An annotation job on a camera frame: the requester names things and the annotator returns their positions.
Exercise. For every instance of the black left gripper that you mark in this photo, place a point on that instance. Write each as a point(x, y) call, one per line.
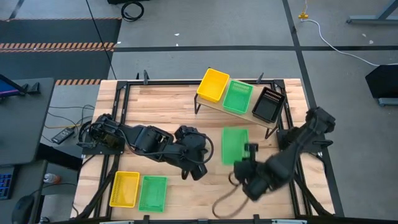
point(192, 146)

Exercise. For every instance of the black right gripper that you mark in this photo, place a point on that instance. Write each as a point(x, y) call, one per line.
point(247, 171)

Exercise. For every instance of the green slotted plastic basket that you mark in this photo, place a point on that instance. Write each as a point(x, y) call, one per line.
point(233, 146)
point(237, 97)
point(152, 193)

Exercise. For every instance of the black slotted plastic basket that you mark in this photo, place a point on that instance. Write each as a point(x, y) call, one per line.
point(267, 107)

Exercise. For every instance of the yellow slotted plastic basket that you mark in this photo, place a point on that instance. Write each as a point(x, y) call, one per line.
point(124, 189)
point(213, 85)

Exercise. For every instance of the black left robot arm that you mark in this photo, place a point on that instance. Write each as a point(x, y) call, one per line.
point(149, 138)

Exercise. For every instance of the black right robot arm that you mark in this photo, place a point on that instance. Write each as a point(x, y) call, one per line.
point(289, 158)

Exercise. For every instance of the wooden shelf with black legs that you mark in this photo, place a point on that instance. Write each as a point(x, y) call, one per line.
point(255, 99)

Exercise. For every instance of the black power adapter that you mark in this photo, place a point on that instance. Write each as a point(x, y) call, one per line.
point(63, 135)

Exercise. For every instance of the clear bottle with orange cap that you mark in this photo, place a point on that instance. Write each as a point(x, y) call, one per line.
point(51, 178)

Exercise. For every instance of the black angular floor stand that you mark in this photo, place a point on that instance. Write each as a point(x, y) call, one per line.
point(384, 81)

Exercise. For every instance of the dark grey desk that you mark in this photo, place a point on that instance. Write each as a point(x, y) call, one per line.
point(25, 124)
point(34, 189)

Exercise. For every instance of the black computer mouse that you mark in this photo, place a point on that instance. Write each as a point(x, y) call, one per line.
point(23, 210)

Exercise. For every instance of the grey metal table leg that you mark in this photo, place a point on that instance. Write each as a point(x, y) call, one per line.
point(367, 20)

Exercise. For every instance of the blue backlit keyboard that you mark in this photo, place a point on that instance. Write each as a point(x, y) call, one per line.
point(6, 183)

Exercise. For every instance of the black mat with hazard stripes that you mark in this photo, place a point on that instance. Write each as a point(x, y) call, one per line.
point(62, 31)

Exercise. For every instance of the monitor with purple screen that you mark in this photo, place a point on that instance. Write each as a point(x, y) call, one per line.
point(7, 88)

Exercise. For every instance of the black metal rig frame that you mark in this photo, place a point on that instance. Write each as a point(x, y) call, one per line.
point(174, 82)

